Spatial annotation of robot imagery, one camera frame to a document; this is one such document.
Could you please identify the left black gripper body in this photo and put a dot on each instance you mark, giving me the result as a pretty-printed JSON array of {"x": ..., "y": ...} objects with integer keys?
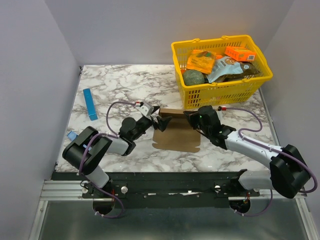
[{"x": 143, "y": 125}]

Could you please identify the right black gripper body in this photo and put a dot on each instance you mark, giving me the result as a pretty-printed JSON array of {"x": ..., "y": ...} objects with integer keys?
[{"x": 194, "y": 120}]

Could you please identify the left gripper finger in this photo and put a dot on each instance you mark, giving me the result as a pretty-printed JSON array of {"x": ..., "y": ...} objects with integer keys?
[
  {"x": 162, "y": 122},
  {"x": 155, "y": 108}
]

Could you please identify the brown cardboard box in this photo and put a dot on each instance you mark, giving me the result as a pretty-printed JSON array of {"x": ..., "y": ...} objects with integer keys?
[{"x": 179, "y": 135}]

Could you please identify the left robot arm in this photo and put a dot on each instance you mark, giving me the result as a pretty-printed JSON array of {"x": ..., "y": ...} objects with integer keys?
[{"x": 87, "y": 150}]

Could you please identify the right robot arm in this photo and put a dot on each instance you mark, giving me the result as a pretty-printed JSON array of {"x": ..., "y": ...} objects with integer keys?
[{"x": 287, "y": 172}]

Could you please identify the orange carton box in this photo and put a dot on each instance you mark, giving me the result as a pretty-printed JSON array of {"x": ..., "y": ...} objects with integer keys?
[{"x": 240, "y": 54}]

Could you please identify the yellow plastic basket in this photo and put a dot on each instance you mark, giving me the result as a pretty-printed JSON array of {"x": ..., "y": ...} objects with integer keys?
[{"x": 222, "y": 93}]

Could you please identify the green round melon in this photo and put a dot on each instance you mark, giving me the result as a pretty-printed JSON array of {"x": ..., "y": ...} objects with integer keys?
[{"x": 193, "y": 77}]

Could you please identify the orange snack pouch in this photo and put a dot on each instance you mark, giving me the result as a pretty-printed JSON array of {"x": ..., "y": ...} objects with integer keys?
[{"x": 201, "y": 60}]

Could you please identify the light blue snack bag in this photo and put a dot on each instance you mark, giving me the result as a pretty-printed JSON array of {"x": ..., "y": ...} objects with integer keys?
[{"x": 224, "y": 66}]

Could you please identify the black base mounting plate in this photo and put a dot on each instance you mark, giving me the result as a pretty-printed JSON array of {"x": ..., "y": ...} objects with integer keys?
[{"x": 168, "y": 190}]

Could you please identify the long blue bar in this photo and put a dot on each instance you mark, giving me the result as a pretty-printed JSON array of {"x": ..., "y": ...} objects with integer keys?
[{"x": 90, "y": 104}]

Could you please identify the small blue block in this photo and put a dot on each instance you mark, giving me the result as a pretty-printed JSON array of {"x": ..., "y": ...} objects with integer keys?
[{"x": 72, "y": 135}]

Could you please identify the dark brown snack bag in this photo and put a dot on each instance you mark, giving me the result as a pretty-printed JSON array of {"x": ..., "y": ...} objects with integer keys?
[{"x": 246, "y": 71}]

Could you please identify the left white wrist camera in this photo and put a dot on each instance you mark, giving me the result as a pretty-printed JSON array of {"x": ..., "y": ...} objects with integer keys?
[{"x": 146, "y": 109}]

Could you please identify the aluminium frame rail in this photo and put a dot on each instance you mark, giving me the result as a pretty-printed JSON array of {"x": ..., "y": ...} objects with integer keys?
[{"x": 63, "y": 214}]

